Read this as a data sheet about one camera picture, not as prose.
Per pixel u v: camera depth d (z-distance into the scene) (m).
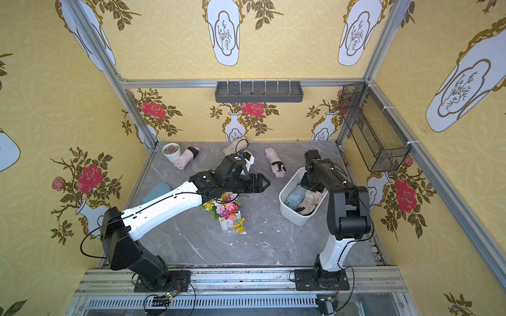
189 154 1.10
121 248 0.41
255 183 0.66
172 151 1.07
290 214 0.78
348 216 0.49
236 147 1.14
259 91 0.92
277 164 1.04
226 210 0.75
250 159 0.70
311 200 0.91
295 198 0.90
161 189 0.99
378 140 0.75
